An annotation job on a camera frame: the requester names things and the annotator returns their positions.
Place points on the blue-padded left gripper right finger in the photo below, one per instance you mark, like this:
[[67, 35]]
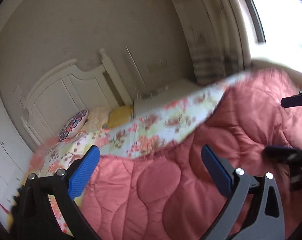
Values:
[[265, 216]]

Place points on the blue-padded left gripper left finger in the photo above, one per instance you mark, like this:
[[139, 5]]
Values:
[[33, 214]]

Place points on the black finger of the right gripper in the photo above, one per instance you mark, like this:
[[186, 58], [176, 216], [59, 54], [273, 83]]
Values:
[[292, 101]]

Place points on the pink quilted comforter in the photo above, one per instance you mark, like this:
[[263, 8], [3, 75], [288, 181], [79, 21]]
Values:
[[170, 194]]

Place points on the white wardrobe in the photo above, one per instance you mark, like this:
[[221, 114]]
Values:
[[14, 159]]

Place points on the colourful patterned cushion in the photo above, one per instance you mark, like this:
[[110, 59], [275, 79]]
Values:
[[74, 125]]

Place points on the window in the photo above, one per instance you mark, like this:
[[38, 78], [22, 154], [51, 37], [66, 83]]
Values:
[[278, 25]]

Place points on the floral bed sheet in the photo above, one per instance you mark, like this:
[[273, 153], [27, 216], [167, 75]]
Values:
[[124, 148]]

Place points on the cream patterned curtain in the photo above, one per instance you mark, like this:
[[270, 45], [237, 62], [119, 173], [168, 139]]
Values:
[[218, 35]]

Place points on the pale peach pillow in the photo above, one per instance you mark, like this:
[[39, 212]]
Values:
[[97, 119]]

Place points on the yellow pillow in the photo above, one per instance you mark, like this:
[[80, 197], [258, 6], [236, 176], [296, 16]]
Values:
[[120, 116]]

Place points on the white bedside table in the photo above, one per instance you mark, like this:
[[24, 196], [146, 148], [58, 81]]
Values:
[[147, 100]]

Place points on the white wooden headboard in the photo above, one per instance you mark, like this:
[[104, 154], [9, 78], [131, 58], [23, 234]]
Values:
[[65, 90]]

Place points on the silver lamp pole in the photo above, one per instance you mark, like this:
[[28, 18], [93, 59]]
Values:
[[136, 72]]

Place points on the wall power socket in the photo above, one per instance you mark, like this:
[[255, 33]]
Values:
[[156, 66]]

